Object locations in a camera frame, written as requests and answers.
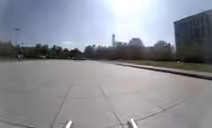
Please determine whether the concrete kerb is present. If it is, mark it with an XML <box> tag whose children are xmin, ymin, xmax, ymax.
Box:
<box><xmin>110</xmin><ymin>61</ymin><xmax>212</xmax><ymax>82</ymax></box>

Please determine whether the grass strip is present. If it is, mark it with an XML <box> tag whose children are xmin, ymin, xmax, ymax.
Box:
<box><xmin>120</xmin><ymin>59</ymin><xmax>212</xmax><ymax>75</ymax></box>

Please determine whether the row of trees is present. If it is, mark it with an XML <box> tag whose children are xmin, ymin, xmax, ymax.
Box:
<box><xmin>0</xmin><ymin>39</ymin><xmax>182</xmax><ymax>62</ymax></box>

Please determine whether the pale building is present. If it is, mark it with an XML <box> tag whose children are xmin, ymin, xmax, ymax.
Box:
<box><xmin>128</xmin><ymin>37</ymin><xmax>145</xmax><ymax>48</ymax></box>

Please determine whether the grey concrete pavement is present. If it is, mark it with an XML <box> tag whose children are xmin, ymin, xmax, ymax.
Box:
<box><xmin>0</xmin><ymin>59</ymin><xmax>212</xmax><ymax>128</ymax></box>

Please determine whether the robot's own part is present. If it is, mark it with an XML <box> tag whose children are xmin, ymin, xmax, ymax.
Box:
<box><xmin>127</xmin><ymin>117</ymin><xmax>139</xmax><ymax>128</ymax></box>
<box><xmin>64</xmin><ymin>120</ymin><xmax>74</xmax><ymax>128</ymax></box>

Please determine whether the lamp pole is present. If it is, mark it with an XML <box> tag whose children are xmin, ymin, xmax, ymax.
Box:
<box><xmin>13</xmin><ymin>27</ymin><xmax>22</xmax><ymax>48</ymax></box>

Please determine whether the pale tower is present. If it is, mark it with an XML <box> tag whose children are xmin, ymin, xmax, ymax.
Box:
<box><xmin>111</xmin><ymin>33</ymin><xmax>117</xmax><ymax>48</ymax></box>

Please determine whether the dark tall building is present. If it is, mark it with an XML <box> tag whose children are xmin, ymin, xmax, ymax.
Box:
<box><xmin>173</xmin><ymin>7</ymin><xmax>212</xmax><ymax>64</ymax></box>

